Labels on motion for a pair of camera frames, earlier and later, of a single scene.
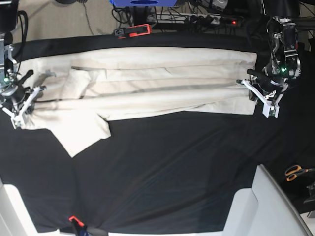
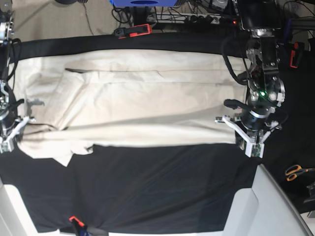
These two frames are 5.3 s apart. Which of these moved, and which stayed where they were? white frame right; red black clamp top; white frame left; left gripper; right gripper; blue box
Moved: right gripper; left gripper
Stayed: white frame left; white frame right; blue box; red black clamp top
